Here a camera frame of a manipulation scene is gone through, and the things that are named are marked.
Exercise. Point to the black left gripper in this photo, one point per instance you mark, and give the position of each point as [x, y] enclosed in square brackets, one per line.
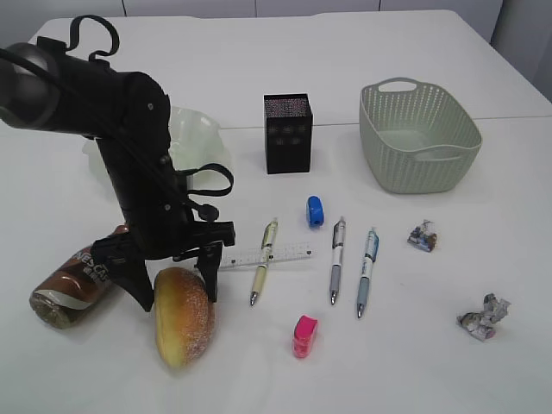
[160, 227]

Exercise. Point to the sugared bread bun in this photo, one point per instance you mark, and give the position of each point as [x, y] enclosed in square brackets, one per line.
[184, 316]

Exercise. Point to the brown Nescafe coffee bottle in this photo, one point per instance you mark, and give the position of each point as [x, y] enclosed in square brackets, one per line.
[71, 291]

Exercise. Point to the paper ball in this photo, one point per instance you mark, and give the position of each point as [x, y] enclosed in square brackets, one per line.
[424, 236]
[481, 324]

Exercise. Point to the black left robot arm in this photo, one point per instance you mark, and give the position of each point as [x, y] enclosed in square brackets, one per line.
[127, 115]

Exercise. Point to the beige retractable pen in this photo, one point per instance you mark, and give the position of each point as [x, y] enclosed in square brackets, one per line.
[266, 251]

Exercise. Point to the green glass wavy plate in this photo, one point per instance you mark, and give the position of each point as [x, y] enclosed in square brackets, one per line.
[195, 141]

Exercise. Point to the pink pencil sharpener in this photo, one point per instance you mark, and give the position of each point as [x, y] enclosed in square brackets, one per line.
[304, 335]

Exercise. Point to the blue pencil sharpener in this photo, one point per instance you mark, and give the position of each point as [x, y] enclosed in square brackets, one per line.
[314, 212]

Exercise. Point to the grey retractable pen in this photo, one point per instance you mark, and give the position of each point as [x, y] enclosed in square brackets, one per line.
[337, 254]

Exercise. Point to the black mesh pen holder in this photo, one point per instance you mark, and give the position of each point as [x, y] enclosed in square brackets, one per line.
[288, 133]

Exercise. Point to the light blue retractable pen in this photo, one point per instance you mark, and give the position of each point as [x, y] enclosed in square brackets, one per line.
[369, 258]

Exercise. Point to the green plastic woven basket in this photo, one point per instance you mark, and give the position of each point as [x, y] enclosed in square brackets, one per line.
[415, 136]

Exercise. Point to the clear plastic ruler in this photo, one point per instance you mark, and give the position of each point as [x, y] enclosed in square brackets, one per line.
[253, 257]

